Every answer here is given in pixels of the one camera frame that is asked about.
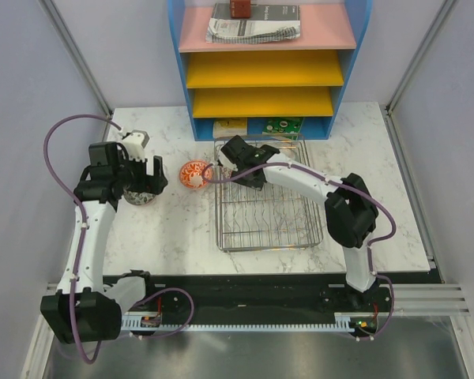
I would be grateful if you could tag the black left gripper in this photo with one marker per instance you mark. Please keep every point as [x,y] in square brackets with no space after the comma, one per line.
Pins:
[155,183]

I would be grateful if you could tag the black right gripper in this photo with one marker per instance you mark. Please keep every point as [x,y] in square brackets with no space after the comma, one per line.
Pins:
[255,185]

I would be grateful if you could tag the orange floral white bowl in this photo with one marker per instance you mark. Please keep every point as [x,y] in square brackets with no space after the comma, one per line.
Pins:
[190,174]

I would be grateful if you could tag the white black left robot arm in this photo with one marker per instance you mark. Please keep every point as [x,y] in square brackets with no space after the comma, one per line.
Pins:
[82,309]

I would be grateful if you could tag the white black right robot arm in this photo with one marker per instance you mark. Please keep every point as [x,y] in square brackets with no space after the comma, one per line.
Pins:
[350,216]

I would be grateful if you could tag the dark grey bottom bowl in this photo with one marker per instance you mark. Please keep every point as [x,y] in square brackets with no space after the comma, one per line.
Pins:
[138,199]

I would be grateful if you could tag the green book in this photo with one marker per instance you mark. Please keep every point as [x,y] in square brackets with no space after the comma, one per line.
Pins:
[288,126]

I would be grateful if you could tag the yellow illustrated book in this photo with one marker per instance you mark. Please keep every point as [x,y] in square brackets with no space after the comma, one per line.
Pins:
[229,127]

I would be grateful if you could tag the blue shelf unit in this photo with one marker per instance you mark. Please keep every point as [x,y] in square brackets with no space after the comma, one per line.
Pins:
[302,78]

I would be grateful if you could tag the grey manual booklet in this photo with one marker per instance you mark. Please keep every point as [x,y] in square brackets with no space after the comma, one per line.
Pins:
[267,23]

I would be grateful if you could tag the brown wooden block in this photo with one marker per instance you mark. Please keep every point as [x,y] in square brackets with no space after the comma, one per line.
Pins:
[241,9]

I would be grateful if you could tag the stainless wire dish rack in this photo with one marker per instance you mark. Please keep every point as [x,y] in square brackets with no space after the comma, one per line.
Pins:
[272,218]

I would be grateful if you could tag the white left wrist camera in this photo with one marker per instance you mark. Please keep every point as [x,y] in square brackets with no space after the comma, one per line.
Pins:
[134,142]

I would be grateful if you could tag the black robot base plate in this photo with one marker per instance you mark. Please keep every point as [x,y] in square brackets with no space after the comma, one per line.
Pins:
[260,298]

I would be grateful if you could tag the white slotted cable duct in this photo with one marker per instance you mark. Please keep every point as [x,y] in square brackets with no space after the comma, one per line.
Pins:
[140,323]

